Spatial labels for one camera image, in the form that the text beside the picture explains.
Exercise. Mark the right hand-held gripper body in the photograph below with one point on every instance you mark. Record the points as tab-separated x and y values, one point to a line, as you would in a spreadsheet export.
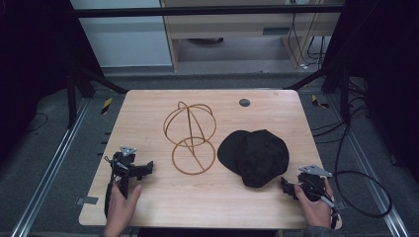
313	184

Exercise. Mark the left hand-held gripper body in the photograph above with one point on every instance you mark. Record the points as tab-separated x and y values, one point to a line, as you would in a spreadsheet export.
122	164

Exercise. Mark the person's right hand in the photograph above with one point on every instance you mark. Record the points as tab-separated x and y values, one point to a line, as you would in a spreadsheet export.
315	210

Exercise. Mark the person's left hand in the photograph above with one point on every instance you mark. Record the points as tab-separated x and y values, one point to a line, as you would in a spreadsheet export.
121	207

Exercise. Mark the black cap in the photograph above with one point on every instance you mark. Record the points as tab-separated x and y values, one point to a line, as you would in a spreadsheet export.
255	158

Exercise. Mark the grey tape strip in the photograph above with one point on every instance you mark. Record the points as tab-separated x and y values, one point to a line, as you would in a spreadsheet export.
87	200

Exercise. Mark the yellow black striped tape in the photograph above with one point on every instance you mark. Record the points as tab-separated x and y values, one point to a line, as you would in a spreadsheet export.
106	105
318	101

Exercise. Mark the black metal stand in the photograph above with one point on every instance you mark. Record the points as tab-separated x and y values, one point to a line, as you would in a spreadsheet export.
344	95
70	98

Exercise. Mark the grey round table grommet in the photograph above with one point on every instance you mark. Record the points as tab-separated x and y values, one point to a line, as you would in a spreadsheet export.
244	102

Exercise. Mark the white cabinet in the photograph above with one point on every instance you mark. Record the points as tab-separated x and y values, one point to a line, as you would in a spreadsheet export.
125	42

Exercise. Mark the light wooden desk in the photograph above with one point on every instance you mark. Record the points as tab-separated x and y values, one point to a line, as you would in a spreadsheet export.
230	24

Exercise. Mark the aluminium floor rail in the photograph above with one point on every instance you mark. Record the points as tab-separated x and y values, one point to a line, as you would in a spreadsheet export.
49	177
372	177

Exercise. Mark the black horizontal frame bar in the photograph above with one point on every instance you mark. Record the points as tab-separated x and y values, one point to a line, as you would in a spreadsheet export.
197	11

